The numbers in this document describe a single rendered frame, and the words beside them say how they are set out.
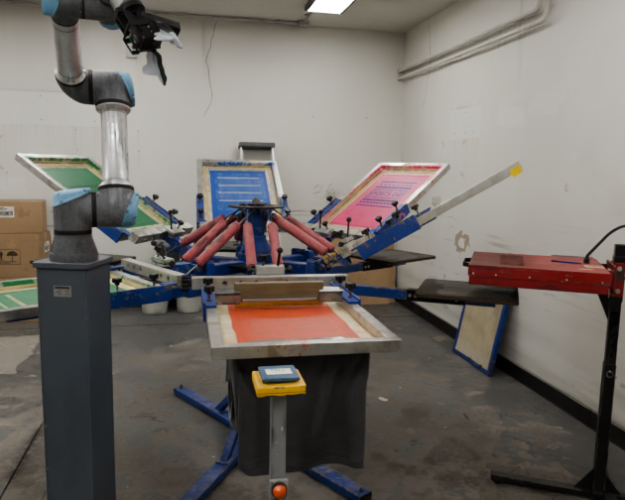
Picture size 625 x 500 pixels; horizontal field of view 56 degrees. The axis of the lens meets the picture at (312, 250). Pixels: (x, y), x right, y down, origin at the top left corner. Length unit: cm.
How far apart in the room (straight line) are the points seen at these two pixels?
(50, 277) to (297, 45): 499
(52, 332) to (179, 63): 472
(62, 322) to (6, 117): 474
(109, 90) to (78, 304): 71
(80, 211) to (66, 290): 25
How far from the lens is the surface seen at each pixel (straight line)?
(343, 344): 182
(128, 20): 172
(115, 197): 203
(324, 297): 238
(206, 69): 649
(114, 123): 212
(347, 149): 664
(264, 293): 235
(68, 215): 202
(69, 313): 205
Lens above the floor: 151
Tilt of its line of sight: 8 degrees down
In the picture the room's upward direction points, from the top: 1 degrees clockwise
